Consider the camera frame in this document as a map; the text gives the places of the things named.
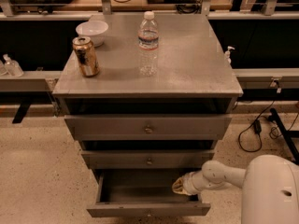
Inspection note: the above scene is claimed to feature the clear plastic water bottle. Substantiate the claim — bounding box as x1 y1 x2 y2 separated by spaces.
137 11 159 76

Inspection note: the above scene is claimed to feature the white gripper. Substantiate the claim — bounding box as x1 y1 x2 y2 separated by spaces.
172 171 206 195

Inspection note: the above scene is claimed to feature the black floor cable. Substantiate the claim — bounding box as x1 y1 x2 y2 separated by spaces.
237 81 299 153

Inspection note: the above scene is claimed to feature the grey bottom drawer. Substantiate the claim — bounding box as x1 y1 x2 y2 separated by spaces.
87 169 210 217

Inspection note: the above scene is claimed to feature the white pump dispenser bottle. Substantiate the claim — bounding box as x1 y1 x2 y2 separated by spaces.
224 46 235 63

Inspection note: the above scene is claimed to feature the white bowl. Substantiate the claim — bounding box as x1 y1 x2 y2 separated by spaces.
76 21 108 47

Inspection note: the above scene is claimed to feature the grey top drawer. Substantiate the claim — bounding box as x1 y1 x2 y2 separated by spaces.
64 114 232 141

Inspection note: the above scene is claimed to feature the black stand leg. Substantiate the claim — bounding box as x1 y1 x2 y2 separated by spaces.
269 108 299 164

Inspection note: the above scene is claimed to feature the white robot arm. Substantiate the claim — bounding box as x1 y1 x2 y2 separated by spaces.
172 155 299 224

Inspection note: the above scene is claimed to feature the grey middle drawer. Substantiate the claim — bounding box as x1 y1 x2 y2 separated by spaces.
81 150 214 169

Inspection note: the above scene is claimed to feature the grey drawer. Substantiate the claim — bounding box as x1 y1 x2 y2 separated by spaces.
81 150 214 169
64 114 232 141
87 169 210 217

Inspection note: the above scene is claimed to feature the grey drawer cabinet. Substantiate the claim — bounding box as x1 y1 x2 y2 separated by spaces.
51 13 244 191

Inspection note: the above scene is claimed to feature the gold soda can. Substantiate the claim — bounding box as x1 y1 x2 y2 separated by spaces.
72 36 100 77

